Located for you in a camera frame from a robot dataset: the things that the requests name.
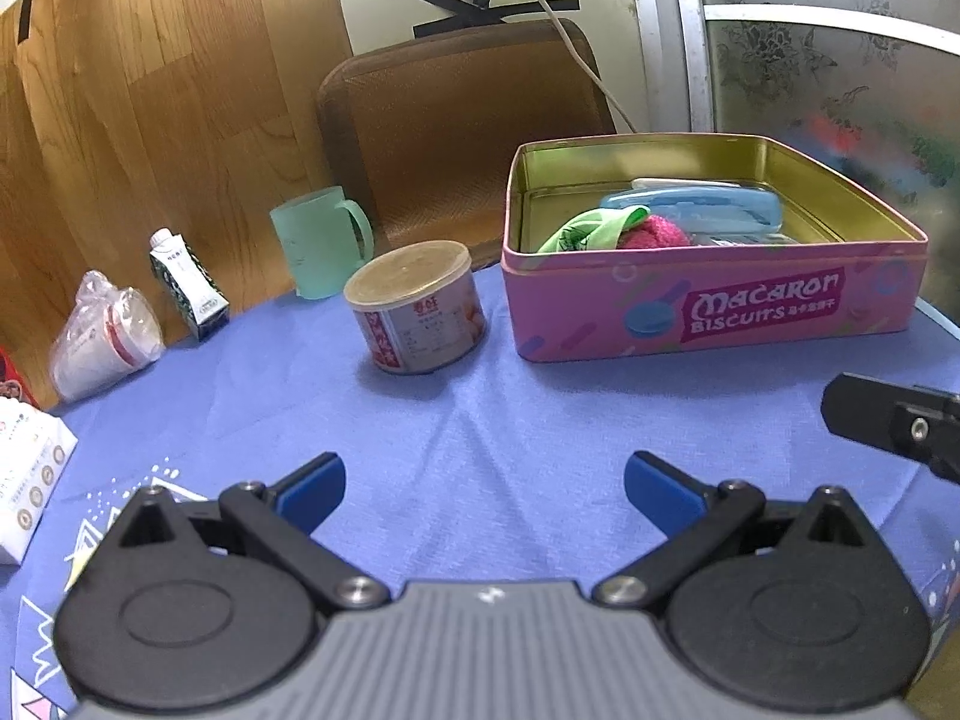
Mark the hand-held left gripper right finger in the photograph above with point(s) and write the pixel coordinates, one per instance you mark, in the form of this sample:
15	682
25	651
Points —
660	487

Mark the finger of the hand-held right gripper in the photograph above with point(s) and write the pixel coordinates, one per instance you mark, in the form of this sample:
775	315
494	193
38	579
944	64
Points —
870	412

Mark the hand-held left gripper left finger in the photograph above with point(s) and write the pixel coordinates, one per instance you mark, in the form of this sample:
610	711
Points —
315	484

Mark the pink biscuit tin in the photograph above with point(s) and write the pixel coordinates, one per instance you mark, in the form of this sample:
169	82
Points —
585	315

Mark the pink knitted toy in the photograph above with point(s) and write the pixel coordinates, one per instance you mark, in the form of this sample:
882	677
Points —
656	234

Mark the green cloth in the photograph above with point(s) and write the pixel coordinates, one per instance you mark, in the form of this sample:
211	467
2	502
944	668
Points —
592	234

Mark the blue plastic case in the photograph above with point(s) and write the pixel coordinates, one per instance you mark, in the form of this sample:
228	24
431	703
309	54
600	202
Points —
697	206

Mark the blue printed tablecloth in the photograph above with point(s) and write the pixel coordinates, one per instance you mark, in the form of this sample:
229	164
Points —
525	420

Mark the food can with plastic lid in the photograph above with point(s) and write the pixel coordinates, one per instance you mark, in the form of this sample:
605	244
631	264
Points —
420	315

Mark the green and white drink carton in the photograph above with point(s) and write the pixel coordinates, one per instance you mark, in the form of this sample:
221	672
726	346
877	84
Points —
187	285

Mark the frosted green mug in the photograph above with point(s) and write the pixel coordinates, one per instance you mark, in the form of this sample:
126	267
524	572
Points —
311	247

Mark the plastic bag of paper cups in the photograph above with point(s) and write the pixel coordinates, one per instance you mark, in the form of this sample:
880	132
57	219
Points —
105	345

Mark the white tissue pack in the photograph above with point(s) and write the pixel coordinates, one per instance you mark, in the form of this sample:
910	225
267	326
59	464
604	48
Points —
30	472

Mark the red snack box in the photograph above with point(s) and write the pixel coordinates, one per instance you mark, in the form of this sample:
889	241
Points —
9	382

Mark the brown chair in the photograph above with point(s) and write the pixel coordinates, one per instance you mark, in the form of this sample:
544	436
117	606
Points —
450	142

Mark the wooden board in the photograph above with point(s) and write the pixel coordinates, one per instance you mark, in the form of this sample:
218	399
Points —
187	90

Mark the black tape cross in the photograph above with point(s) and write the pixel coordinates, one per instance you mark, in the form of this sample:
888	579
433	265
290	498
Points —
480	15

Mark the black tape strip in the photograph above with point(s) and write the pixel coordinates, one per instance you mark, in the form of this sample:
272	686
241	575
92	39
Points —
28	4

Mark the window frame with patterned glass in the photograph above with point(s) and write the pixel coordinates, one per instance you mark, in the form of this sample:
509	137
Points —
825	67

